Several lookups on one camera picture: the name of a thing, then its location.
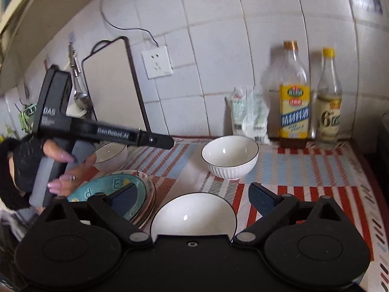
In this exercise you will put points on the green rack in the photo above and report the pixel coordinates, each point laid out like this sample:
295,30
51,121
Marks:
26,115

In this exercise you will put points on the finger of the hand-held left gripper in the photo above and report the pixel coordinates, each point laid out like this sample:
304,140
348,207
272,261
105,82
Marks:
158,140

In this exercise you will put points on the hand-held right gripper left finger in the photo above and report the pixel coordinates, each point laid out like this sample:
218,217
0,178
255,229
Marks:
127,197

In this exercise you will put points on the steel ladle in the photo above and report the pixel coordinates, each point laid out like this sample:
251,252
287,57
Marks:
82,99

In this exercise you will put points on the person's left hand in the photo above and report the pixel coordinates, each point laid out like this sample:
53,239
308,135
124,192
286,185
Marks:
29,164

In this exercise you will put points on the white wall socket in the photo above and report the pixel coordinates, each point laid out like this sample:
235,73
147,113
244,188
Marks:
157,62

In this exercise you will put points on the white cutting board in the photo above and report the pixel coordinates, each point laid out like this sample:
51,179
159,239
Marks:
112,88

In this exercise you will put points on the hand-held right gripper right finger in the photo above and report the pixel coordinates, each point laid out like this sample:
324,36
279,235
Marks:
263,200

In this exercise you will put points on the clear bottle with yellow cap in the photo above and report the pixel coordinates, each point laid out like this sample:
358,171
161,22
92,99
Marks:
329,112

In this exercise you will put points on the yellow label oil bottle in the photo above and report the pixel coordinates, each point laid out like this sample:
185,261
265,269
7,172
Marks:
294,109

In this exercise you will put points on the blue fried egg plate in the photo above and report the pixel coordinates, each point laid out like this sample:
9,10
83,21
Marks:
97,187

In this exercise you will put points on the striped patchwork tablecloth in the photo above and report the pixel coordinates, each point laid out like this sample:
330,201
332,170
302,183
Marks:
304,170

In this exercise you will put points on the white seasoning bag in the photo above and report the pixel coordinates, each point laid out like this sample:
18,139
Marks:
260,118
240,112

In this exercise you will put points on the white ribbed bowl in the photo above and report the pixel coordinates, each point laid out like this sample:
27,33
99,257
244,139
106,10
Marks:
115,157
194,216
230,156

